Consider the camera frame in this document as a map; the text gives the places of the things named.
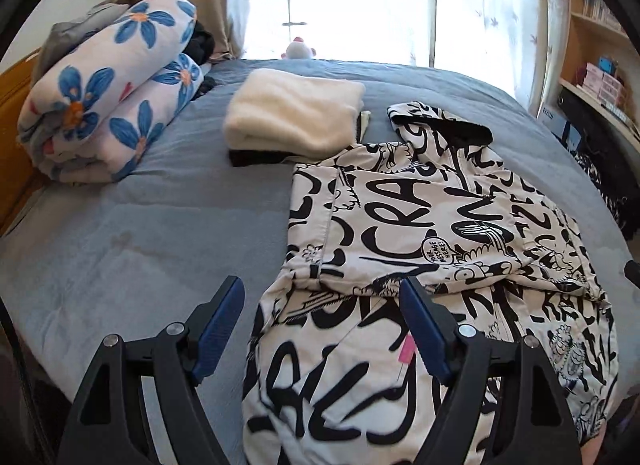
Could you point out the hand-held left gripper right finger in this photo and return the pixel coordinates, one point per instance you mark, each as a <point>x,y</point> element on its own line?
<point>422,330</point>

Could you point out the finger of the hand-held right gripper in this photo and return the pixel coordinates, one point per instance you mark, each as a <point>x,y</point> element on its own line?
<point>634,272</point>

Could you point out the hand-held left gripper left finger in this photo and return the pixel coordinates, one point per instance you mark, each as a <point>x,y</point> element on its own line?
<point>220,325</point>

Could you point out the white black-lettered jacket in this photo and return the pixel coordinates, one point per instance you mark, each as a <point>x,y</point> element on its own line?
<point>390,215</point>

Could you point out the black white patterned cloth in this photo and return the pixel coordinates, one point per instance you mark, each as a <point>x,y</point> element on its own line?
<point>605,190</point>

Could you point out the grey blue bed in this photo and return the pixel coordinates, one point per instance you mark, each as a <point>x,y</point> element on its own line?
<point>150,225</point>

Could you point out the black bag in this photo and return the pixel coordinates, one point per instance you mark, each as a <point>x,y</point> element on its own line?
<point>600,140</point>

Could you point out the white ridged strip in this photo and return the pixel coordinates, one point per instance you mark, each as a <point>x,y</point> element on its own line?
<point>617,115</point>

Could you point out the curved white desk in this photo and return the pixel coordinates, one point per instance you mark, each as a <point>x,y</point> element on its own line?
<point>600,107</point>

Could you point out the folded black yellow garment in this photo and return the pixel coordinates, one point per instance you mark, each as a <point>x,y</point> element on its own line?
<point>255,157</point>

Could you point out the blue white cardboard box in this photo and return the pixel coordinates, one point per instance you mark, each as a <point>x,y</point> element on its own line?
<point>555,120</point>

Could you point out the stack of pink boxes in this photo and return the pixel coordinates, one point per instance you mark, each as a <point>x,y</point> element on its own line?
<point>602,82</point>

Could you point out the small blue box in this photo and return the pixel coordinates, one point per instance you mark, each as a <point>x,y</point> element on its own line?
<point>607,65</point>

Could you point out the cream folded sweater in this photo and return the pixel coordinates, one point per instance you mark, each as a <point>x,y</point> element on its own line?
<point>290,110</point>

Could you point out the wooden bookshelf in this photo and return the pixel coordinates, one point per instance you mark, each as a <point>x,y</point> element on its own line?
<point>575,45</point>

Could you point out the blue floral blanket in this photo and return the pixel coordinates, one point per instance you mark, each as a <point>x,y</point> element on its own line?
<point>100,95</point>

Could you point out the row of books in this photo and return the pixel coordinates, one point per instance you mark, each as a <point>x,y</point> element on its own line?
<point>600,10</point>

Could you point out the black clothing pile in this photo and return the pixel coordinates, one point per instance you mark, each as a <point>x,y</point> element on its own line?
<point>202,42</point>

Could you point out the white plush toy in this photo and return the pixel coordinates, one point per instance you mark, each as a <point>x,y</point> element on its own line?
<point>298,48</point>

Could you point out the orange wooden headboard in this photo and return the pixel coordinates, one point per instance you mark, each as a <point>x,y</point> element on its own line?
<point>15,120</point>

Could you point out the grey folded garment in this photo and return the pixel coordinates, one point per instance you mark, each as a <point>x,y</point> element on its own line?
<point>70,30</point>

